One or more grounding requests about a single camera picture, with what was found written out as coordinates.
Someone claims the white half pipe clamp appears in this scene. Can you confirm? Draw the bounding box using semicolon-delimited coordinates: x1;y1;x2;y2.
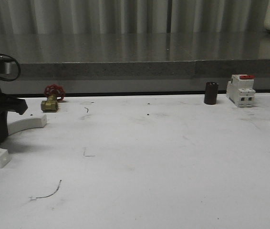
0;114;47;168

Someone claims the brass valve red handwheel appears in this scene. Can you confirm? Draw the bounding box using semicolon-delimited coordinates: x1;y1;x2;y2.
41;84;65;112

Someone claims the dark brown cylindrical coupling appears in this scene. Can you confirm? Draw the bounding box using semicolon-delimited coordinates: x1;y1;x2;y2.
204;82;219;105

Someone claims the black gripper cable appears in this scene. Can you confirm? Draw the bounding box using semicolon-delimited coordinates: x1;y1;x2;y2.
0;54;22;82

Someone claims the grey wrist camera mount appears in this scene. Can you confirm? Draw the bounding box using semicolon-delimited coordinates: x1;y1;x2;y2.
0;62;11;74

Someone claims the white circuit breaker red switch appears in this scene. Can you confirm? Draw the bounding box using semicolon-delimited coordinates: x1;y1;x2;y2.
226;74;256;107

